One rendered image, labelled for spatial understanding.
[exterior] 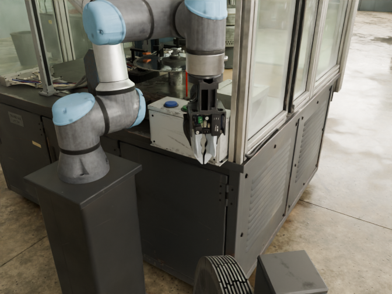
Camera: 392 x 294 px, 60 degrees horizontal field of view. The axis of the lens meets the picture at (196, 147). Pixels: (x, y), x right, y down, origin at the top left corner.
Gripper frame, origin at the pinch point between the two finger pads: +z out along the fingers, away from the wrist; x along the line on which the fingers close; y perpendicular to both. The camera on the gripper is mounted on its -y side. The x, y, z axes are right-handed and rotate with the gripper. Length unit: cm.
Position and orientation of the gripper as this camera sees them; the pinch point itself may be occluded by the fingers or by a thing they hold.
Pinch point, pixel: (203, 157)
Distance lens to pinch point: 78.9
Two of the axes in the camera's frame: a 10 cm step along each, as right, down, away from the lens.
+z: 0.0, 8.9, 4.5
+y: 1.1, 4.5, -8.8
